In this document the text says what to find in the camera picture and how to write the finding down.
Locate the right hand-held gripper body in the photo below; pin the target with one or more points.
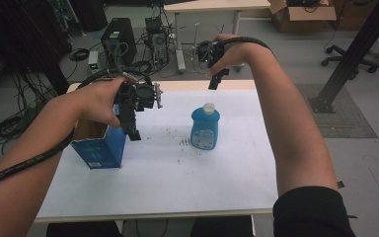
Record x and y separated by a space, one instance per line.
209 52

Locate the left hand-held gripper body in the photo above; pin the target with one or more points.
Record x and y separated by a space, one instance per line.
141 95

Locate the blue cardboard box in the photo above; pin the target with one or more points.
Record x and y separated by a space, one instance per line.
102 148

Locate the blue bottle with white cap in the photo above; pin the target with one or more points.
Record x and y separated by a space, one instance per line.
205 128

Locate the person's right hand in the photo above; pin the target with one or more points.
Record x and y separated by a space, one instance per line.
237 52

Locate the person's left hand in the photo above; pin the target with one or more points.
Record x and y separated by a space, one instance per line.
92 102

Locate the white background table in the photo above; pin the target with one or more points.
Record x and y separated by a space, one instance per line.
210 5

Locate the open computer case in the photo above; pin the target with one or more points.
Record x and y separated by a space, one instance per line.
158 41

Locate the small white device green light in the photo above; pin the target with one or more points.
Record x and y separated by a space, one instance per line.
93 62

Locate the black computer tower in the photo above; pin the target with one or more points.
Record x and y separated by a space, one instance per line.
120 36

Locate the open brown cardboard box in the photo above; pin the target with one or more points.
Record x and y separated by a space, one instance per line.
302 16

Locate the black office chair base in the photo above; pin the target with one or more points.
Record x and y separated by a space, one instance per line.
345 57

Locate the grey floor mat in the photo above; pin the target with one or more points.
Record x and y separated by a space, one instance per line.
345 121

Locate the dark curtain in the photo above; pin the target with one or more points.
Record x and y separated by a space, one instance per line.
19 36

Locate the person's black sleeve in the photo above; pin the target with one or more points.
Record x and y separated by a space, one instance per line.
312 214

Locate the black metal post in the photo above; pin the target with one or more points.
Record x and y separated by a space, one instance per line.
358 46

